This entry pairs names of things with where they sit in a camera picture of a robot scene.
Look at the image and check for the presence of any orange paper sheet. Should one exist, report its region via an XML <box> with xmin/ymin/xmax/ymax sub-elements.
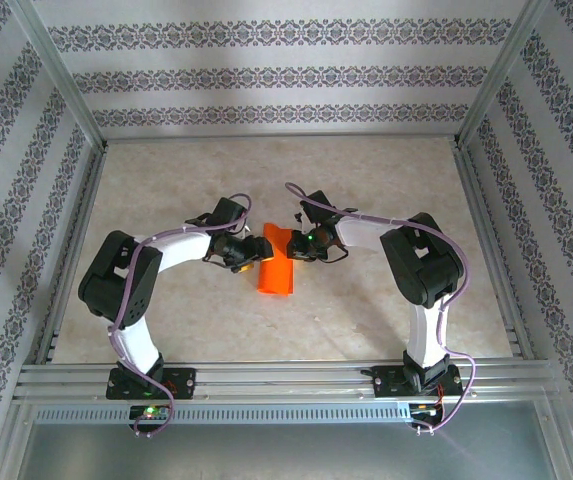
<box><xmin>256</xmin><ymin>223</ymin><xmax>297</xmax><ymax>297</ymax></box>

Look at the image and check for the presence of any grey metal sheet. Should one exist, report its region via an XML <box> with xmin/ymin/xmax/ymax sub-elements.
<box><xmin>15</xmin><ymin>422</ymin><xmax>557</xmax><ymax>480</ymax></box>

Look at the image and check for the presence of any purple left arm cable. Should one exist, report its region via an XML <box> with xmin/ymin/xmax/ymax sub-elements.
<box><xmin>107</xmin><ymin>193</ymin><xmax>253</xmax><ymax>441</ymax></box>

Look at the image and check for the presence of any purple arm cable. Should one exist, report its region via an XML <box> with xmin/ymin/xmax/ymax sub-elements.
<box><xmin>284</xmin><ymin>182</ymin><xmax>477</xmax><ymax>435</ymax></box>
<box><xmin>107</xmin><ymin>193</ymin><xmax>253</xmax><ymax>441</ymax></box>

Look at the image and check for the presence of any aluminium rear rail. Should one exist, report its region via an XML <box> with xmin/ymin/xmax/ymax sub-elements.
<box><xmin>100</xmin><ymin>130</ymin><xmax>465</xmax><ymax>147</ymax></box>

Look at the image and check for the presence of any aluminium mounting rail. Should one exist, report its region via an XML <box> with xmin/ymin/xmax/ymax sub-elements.
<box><xmin>13</xmin><ymin>362</ymin><xmax>560</xmax><ymax>401</ymax></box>

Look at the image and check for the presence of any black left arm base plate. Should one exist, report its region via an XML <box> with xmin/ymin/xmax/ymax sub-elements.
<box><xmin>105</xmin><ymin>367</ymin><xmax>198</xmax><ymax>401</ymax></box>

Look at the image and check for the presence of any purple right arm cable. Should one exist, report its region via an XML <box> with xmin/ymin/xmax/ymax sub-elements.
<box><xmin>284</xmin><ymin>182</ymin><xmax>477</xmax><ymax>435</ymax></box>

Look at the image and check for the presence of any grey slotted cable duct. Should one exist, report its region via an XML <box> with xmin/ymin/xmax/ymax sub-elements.
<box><xmin>33</xmin><ymin>403</ymin><xmax>412</xmax><ymax>424</ymax></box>

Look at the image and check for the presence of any aluminium side rail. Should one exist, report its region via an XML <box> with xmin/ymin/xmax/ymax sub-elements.
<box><xmin>33</xmin><ymin>142</ymin><xmax>110</xmax><ymax>366</ymax></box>
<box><xmin>448</xmin><ymin>139</ymin><xmax>537</xmax><ymax>361</ymax></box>

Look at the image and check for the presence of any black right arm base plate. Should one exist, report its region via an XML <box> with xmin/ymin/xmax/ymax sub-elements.
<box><xmin>373</xmin><ymin>364</ymin><xmax>465</xmax><ymax>400</ymax></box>

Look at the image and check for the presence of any aluminium frame post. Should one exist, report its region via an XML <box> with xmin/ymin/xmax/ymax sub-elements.
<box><xmin>458</xmin><ymin>0</ymin><xmax>552</xmax><ymax>146</ymax></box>
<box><xmin>5</xmin><ymin>0</ymin><xmax>110</xmax><ymax>149</ymax></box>

